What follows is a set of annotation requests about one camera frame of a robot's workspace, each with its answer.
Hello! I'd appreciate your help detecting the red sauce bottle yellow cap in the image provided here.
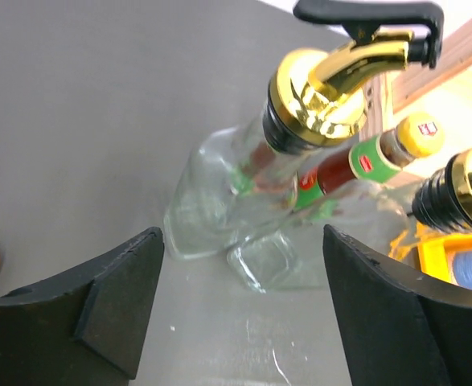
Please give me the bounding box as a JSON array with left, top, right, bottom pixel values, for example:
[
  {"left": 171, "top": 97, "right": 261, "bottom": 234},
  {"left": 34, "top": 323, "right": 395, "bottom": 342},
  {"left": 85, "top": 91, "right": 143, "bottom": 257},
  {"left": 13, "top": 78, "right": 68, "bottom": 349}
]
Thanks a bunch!
[{"left": 294, "top": 112, "right": 445, "bottom": 210}]

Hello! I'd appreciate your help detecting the clear bottle red label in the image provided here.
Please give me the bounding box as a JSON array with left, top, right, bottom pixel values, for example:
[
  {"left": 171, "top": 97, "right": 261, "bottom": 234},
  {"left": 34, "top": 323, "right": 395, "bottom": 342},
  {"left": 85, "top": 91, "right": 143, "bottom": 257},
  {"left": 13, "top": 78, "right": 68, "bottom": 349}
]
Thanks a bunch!
[{"left": 228, "top": 148, "right": 472, "bottom": 293}]

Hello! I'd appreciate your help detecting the clear bottle gold pourer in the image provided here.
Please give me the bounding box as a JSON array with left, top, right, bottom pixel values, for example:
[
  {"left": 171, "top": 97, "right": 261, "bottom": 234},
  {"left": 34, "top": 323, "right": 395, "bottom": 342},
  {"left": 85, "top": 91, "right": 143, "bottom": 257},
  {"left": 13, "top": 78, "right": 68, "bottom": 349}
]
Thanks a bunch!
[{"left": 162, "top": 0, "right": 445, "bottom": 261}]

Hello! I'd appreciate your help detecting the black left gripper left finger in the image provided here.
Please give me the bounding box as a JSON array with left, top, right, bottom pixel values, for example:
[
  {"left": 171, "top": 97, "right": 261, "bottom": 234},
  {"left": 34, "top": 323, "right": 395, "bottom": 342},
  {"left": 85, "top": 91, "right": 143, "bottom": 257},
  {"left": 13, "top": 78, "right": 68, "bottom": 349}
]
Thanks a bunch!
[{"left": 0, "top": 227, "right": 164, "bottom": 385}]

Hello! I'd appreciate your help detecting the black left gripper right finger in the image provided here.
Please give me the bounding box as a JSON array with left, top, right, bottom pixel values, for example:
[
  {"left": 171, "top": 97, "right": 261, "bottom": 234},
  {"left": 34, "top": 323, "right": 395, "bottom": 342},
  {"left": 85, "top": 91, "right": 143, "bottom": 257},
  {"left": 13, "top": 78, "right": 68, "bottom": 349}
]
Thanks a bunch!
[{"left": 323, "top": 225, "right": 472, "bottom": 385}]

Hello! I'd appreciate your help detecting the yellow bin back left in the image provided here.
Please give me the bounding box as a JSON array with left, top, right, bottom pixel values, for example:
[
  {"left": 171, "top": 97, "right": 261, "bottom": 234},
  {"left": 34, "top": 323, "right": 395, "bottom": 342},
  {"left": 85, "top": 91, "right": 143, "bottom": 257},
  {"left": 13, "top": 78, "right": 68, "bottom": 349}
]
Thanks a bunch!
[{"left": 388, "top": 227, "right": 472, "bottom": 285}]

